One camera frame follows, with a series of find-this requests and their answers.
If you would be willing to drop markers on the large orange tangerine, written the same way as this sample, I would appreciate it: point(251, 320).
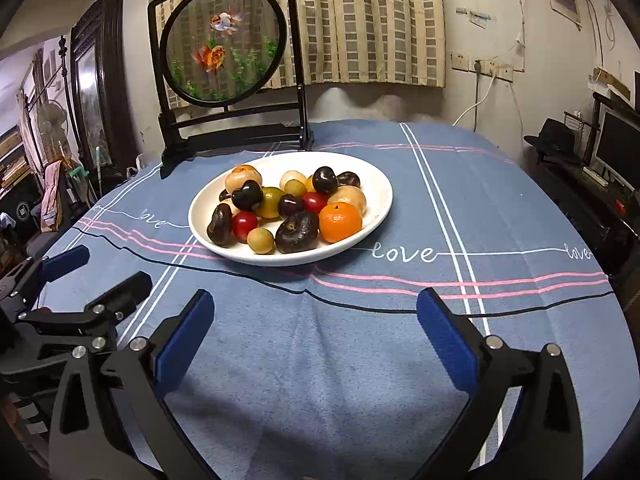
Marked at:
point(340, 221)

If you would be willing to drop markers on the greenish tan longan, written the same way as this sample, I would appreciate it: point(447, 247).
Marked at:
point(295, 189)
point(260, 240)

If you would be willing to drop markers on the dark brown water chestnut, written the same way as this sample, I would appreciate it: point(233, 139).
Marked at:
point(325, 179)
point(348, 179)
point(291, 206)
point(247, 195)
point(225, 194)
point(220, 225)

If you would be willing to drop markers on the dark wooden framed mirror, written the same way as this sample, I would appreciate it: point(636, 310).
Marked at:
point(114, 60)

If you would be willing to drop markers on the white power strip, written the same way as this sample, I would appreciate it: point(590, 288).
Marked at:
point(595, 175)

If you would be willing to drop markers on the pink cloth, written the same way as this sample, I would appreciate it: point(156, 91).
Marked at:
point(52, 192)

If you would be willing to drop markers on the large dark water chestnut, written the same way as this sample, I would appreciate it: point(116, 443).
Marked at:
point(296, 231)

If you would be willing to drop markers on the wide white wall socket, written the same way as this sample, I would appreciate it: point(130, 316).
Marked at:
point(495, 68)

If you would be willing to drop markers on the black computer monitor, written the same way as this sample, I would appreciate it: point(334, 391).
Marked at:
point(620, 145)

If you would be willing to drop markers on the small orange tangerine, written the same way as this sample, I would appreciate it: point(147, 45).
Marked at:
point(244, 167)

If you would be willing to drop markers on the wooden shelf with boxes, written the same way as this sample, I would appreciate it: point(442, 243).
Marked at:
point(12, 160)

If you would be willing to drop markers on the blue striped tablecloth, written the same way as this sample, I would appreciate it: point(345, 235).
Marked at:
point(325, 360)

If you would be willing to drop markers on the pale tan longan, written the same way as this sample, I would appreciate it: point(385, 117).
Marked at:
point(291, 176)

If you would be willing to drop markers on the white standing fan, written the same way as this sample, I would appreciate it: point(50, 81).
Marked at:
point(52, 117)

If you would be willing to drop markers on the yellow orange kumquat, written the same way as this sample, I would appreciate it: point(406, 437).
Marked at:
point(309, 183)

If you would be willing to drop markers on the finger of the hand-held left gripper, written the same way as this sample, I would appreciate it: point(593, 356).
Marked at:
point(65, 262)
point(125, 290)

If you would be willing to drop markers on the white oval plate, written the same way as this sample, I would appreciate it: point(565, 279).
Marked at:
point(370, 180)

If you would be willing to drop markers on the round painted screen black frame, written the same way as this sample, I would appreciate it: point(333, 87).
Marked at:
point(225, 45)

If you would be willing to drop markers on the dark wooden desk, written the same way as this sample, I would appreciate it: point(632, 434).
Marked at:
point(575, 200)

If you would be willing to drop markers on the red cherry tomato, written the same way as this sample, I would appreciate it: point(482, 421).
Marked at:
point(315, 202)
point(245, 225)

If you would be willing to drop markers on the cardboard box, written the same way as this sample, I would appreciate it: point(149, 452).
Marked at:
point(612, 82)

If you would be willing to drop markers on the orange green kumquat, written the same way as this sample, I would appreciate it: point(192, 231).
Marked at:
point(271, 202)

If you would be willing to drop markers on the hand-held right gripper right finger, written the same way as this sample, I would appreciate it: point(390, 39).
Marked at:
point(445, 340)

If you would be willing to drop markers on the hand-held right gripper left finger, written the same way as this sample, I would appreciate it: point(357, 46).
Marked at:
point(185, 335)

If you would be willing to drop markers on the small red object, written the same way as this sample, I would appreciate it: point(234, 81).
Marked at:
point(620, 206)

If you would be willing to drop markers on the beige checkered curtain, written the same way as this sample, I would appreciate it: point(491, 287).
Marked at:
point(375, 20)

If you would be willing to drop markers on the black hat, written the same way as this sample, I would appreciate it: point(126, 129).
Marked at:
point(555, 135)

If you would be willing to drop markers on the green plastic tool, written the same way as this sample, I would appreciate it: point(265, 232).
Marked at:
point(80, 172)

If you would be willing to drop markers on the single white wall socket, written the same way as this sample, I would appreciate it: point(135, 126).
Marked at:
point(460, 60)

